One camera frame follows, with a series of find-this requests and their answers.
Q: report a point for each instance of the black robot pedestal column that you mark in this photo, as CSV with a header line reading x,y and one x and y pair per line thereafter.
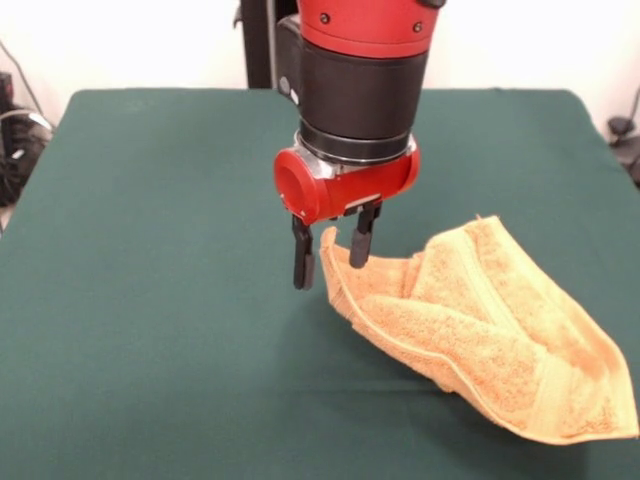
x,y
257,50

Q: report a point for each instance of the black floor device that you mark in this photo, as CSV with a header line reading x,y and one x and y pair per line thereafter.
x,y
625,145

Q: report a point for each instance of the orange terry towel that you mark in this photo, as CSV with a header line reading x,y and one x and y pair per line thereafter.
x,y
450,340

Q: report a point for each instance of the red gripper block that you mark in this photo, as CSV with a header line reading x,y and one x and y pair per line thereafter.
x,y
360,185

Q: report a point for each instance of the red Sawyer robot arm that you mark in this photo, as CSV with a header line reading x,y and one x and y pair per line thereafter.
x,y
360,90

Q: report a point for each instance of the small black box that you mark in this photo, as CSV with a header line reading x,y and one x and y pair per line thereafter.
x,y
5,86

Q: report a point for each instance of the dark green table cloth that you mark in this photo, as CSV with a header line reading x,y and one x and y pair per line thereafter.
x,y
150,300

